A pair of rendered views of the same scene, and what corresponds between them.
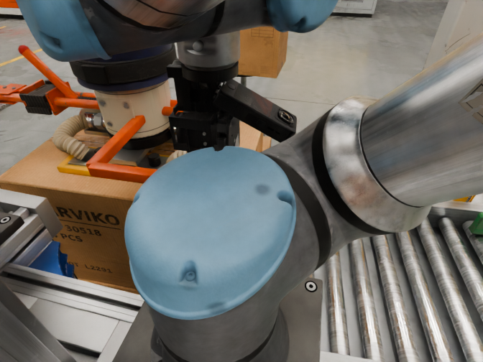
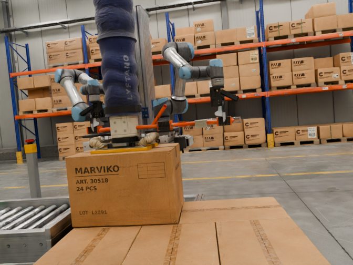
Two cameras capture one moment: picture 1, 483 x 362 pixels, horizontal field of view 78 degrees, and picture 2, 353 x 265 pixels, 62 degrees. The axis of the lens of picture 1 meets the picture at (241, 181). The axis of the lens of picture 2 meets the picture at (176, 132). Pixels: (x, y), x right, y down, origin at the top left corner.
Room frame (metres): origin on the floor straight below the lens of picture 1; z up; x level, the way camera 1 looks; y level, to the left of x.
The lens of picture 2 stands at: (2.48, 0.44, 1.12)
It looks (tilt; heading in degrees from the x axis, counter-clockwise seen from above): 3 degrees down; 176
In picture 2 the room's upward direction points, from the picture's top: 5 degrees counter-clockwise
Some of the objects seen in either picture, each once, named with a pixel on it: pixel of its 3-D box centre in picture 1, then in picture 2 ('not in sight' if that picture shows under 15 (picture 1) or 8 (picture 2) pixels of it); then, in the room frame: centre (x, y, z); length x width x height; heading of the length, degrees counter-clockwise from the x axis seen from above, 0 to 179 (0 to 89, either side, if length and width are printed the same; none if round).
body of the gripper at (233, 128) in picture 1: (207, 106); (96, 110); (0.38, 0.05, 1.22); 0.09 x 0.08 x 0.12; 78
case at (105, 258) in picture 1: (159, 200); (130, 181); (0.69, 0.26, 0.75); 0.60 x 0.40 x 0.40; 79
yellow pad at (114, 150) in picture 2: not in sight; (121, 147); (0.78, 0.24, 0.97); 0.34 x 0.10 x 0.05; 79
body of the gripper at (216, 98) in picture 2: not in sight; (217, 97); (0.80, 0.82, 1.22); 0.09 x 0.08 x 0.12; 79
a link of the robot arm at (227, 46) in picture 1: (208, 45); (94, 98); (0.37, 0.04, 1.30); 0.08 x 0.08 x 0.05
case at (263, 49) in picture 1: (244, 38); not in sight; (2.37, -0.02, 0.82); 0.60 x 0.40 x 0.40; 74
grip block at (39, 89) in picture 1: (48, 96); (165, 125); (0.74, 0.50, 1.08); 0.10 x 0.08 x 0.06; 169
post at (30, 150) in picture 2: not in sight; (37, 204); (0.04, -0.57, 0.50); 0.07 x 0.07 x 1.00; 80
